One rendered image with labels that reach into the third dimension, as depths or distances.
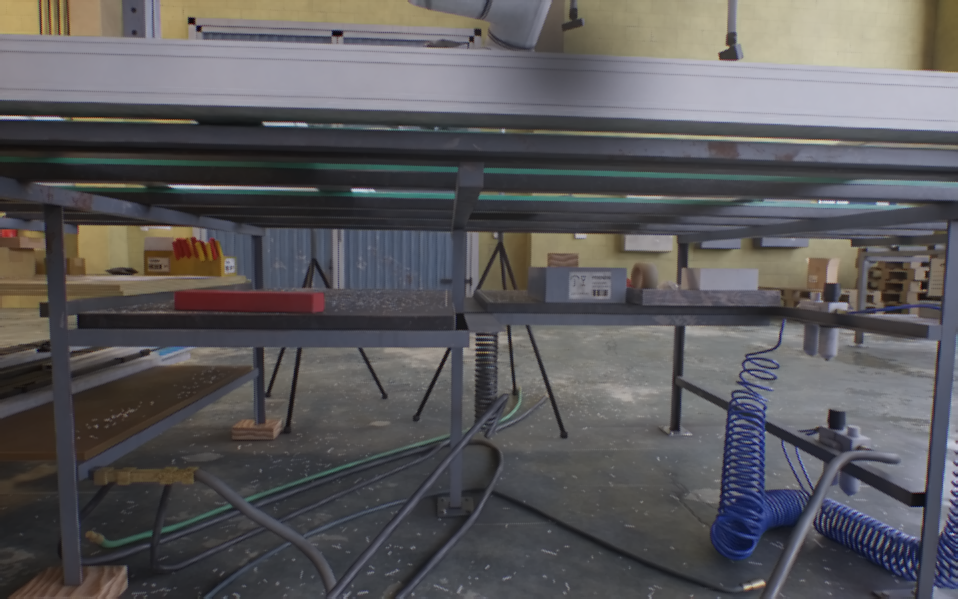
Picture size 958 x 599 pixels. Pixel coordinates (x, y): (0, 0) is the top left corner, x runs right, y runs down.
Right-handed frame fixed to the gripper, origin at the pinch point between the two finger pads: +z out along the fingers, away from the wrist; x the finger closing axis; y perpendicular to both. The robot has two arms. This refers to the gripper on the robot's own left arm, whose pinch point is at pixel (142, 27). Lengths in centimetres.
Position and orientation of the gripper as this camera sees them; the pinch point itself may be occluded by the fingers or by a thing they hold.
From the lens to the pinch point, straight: 72.8
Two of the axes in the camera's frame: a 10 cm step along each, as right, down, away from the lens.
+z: -0.1, 10.0, 0.7
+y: -10.0, -0.1, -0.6
